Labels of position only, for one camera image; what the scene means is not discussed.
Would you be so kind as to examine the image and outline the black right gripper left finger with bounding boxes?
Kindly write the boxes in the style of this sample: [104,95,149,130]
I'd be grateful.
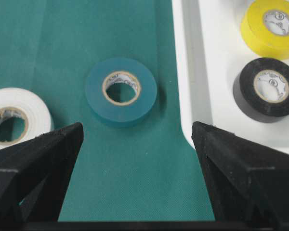
[0,122,83,229]

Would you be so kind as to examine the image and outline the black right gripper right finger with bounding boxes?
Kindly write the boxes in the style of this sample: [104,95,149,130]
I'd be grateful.
[192,121,289,231]

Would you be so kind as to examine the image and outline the black tape roll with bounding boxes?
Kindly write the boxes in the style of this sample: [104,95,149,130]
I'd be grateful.
[233,58,289,123]

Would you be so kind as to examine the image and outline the yellow tape roll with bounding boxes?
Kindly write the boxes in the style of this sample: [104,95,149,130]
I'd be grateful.
[240,0,289,60]

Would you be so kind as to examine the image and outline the white tape roll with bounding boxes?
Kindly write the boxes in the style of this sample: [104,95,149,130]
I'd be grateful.
[0,88,53,149]

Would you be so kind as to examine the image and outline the white plastic case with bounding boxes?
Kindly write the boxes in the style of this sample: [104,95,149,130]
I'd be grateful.
[172,0,289,154]

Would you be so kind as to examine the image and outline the green tape roll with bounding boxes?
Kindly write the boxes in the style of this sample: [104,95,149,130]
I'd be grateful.
[84,57,158,127]

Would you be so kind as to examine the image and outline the green table cloth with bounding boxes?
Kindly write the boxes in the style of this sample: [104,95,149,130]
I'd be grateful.
[0,0,214,221]

